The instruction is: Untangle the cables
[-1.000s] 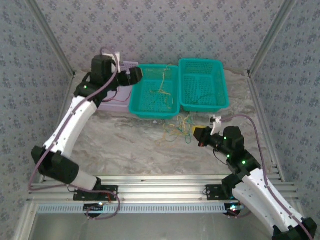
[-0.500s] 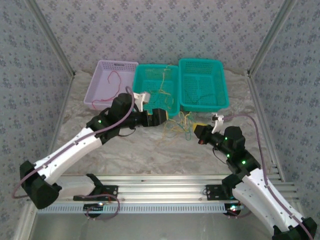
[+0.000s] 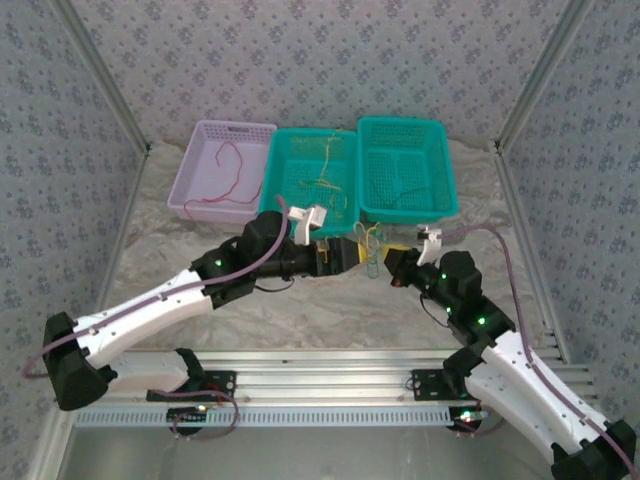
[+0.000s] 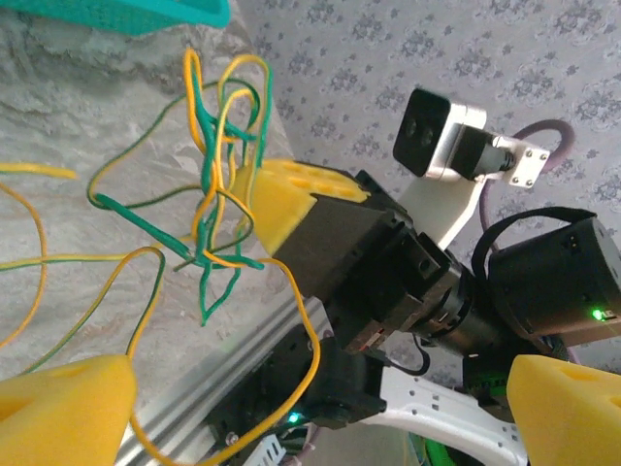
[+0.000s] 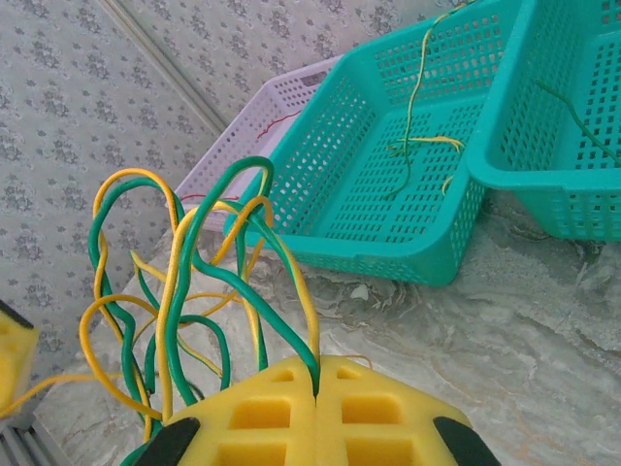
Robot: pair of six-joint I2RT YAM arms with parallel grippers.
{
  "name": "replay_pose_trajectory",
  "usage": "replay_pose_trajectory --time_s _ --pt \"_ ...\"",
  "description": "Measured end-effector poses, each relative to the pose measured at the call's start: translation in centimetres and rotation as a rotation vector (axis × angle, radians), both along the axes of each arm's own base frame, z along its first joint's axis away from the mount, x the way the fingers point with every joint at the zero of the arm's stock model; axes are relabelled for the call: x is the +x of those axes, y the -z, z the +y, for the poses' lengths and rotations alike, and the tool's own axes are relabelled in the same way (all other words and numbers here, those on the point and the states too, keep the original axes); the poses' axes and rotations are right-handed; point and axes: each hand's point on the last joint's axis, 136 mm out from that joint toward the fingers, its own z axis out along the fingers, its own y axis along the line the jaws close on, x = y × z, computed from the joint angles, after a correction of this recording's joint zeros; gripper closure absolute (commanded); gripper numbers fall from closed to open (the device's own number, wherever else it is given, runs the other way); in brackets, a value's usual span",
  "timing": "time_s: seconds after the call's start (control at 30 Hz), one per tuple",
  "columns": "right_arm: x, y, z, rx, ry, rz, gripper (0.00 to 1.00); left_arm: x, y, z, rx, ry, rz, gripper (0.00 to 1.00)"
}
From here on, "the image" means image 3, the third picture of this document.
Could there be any dark green cable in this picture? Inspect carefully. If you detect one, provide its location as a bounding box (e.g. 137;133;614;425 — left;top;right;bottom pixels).
392;185;435;210

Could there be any yellow cable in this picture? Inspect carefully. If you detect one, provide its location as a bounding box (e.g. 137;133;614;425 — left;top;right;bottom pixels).
299;177;349;221
319;129;347;184

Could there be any lilac plastic basket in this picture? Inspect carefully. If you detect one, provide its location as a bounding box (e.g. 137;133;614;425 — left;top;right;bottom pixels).
167;119;278;226

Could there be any teal plastic basket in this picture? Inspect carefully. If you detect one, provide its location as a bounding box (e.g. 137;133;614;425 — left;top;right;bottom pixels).
257;127;360;239
357;116;460;226

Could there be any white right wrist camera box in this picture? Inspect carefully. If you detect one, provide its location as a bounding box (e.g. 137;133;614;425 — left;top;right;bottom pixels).
415;225;445;266

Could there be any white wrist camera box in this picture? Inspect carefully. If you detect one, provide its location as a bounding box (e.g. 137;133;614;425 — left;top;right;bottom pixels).
289;205;329;246
415;225;445;266

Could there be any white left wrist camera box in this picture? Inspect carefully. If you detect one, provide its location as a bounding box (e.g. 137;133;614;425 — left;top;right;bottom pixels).
289;205;329;246

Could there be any aluminium side rail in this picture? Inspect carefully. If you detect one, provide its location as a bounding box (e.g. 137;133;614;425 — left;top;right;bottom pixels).
79;149;151;366
494;149;571;361

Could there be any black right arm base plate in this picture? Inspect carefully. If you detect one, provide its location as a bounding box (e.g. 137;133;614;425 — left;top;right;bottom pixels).
410;368;504;401

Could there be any aluminium mounting rail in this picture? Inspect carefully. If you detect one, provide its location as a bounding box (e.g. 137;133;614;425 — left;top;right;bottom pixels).
107;329;599;407

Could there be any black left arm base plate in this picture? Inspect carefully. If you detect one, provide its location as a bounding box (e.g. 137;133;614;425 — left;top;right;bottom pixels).
146;370;237;402

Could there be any white slotted cable duct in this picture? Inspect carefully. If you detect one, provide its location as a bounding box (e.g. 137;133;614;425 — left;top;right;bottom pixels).
74;405;484;429

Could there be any aluminium frame post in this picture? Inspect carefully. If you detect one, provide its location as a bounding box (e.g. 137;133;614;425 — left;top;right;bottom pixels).
49;0;152;154
493;0;599;154

